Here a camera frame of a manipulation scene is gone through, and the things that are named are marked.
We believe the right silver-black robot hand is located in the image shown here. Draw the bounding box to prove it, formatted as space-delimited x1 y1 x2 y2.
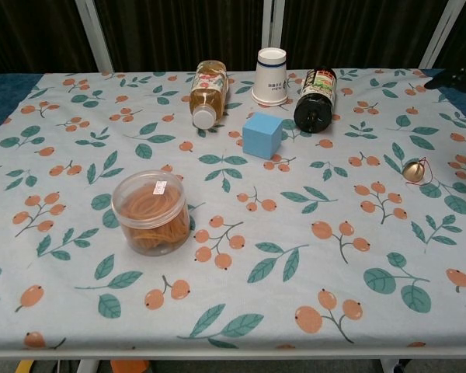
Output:
426 68 466 92

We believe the small brass bell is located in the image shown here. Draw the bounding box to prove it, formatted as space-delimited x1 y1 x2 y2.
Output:
401 156 433 186

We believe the dark brown labelled bottle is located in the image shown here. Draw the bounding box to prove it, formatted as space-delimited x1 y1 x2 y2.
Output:
293 68 338 134

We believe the white paper cup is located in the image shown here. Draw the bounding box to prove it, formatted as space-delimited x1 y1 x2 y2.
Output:
250 47 289 106

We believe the light blue foam cube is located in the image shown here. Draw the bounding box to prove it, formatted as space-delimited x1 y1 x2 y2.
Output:
242 111 284 160

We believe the amber tea plastic bottle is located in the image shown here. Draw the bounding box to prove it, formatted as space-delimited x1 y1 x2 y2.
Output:
190 59 230 130

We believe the floral orange-berry tablecloth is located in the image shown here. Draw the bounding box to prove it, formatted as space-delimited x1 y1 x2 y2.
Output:
0 68 466 350

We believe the orange object under table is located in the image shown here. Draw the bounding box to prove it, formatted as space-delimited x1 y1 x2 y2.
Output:
110 360 151 373

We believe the dark blue table cover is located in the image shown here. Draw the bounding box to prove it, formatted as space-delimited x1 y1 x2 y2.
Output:
0 73 43 143

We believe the white frame pole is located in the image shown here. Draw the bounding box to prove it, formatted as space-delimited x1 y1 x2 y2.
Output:
418 0 466 70
75 0 114 74
262 0 283 59

